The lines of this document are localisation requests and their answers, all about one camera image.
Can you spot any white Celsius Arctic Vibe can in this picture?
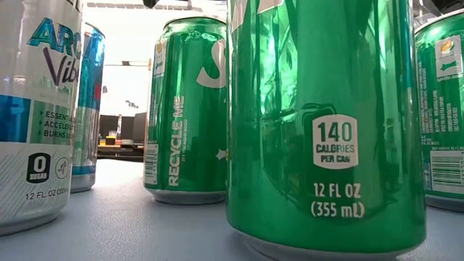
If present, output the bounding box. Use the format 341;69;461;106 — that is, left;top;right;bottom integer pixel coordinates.
0;0;84;236

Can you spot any green Sprite can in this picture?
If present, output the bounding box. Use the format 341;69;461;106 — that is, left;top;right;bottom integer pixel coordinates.
414;9;464;213
143;14;228;205
225;0;428;261

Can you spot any black monitor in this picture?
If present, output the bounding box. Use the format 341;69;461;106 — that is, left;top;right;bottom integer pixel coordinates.
98;114;121;141
120;112;148;144

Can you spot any wooden desk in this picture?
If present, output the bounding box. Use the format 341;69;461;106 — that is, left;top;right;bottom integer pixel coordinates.
96;144;145;162

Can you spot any grey hanging bar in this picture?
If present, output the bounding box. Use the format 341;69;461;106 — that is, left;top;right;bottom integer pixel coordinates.
104;59;152;70

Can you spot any silver blue Red Bull can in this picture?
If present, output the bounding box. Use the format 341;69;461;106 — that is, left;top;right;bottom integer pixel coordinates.
70;22;107;194

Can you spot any ceiling light fixture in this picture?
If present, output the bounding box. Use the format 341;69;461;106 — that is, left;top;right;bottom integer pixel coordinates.
86;1;204;12

